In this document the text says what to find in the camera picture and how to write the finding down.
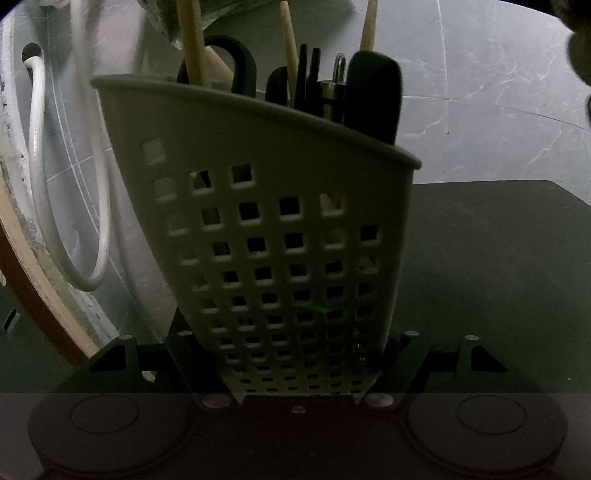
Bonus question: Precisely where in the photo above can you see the black handle knife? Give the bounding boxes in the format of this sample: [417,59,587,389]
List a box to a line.
[341,50,403,145]

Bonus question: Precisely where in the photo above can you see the white perforated utensil holder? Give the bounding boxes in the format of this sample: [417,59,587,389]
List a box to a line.
[90,74,423,398]

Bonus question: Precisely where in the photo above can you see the wooden door frame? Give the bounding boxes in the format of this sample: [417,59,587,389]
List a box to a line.
[0,175,100,367]

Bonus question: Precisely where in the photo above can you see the clear bag of dried leaves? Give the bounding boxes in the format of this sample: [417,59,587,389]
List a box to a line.
[139,0,365,51]

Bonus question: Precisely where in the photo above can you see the white hose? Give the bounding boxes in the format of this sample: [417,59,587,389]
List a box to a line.
[21,0,114,292]

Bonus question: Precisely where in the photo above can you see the black chopstick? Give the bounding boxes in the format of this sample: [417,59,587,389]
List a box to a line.
[295,43,309,112]
[307,46,322,116]

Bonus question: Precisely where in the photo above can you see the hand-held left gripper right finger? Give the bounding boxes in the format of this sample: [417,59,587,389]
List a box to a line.
[358,330,509,411]

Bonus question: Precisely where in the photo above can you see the black handle scissors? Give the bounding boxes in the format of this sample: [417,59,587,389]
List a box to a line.
[177,34,291,106]

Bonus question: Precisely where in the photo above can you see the steel handle peeler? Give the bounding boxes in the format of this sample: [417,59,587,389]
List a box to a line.
[321,52,348,124]

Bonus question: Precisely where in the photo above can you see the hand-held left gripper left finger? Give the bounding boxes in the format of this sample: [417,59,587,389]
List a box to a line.
[88,330,241,411]

